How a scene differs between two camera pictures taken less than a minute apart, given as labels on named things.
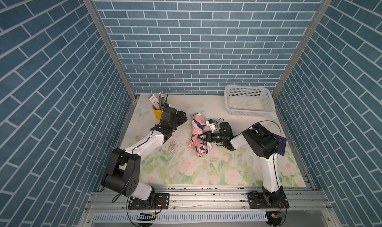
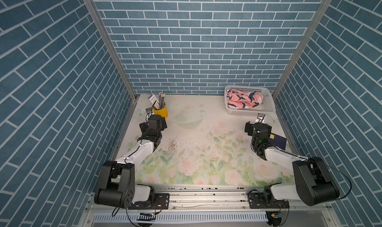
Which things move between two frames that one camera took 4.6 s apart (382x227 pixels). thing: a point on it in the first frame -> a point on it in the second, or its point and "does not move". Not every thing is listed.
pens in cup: (162, 98) does not move
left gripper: (181, 117) -> (162, 123)
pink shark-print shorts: (198, 125) -> (238, 99)
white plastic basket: (248, 100) does not move
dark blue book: (281, 147) does not move
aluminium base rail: (205, 206) does not move
